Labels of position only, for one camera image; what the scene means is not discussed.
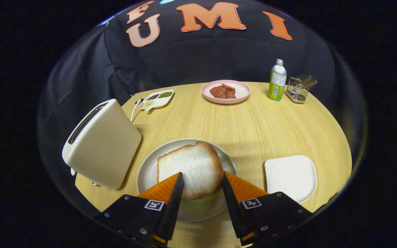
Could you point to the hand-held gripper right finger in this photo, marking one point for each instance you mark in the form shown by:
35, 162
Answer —
233, 206

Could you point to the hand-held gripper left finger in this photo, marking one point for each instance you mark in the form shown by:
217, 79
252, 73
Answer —
172, 206

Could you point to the green lettuce leaf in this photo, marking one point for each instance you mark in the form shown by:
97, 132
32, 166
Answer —
209, 199

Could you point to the white bread slice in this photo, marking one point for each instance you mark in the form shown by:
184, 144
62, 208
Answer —
193, 168

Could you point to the round white plate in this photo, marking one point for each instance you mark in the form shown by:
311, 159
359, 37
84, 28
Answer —
146, 172

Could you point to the square white plate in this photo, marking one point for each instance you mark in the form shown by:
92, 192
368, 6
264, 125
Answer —
289, 175

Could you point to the white toaster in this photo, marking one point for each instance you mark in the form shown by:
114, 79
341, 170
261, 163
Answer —
105, 148

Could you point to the white divided dish with beans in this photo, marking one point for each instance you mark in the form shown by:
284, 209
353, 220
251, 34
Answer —
160, 101

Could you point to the red meat slices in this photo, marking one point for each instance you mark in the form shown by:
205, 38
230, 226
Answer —
222, 92

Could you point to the pink plate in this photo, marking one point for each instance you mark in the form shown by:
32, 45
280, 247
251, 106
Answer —
241, 90

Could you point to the green label metal bottle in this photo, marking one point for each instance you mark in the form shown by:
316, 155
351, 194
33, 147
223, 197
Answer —
277, 82

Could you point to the black backdrop cloth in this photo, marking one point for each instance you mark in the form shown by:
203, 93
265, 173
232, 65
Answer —
202, 55

